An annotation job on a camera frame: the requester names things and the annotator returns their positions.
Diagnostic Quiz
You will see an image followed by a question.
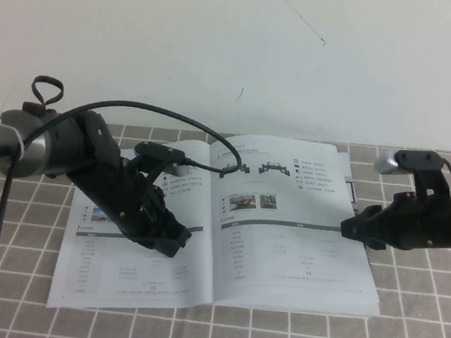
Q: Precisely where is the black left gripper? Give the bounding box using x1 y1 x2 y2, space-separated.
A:
62 150 202 261

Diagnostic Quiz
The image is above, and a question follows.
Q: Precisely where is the white product manual book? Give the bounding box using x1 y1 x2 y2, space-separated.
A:
45 112 400 338

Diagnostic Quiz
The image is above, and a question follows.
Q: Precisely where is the black strap loop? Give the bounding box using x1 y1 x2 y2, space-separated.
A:
28 74 66 109

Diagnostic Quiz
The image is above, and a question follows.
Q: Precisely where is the white zip tie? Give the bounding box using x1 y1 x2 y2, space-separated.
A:
0 122 31 159

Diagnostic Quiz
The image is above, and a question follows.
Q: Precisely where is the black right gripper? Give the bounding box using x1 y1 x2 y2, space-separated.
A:
338 182 451 259

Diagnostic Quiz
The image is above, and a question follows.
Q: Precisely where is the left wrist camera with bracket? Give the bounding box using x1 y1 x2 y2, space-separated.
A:
130 139 192 178

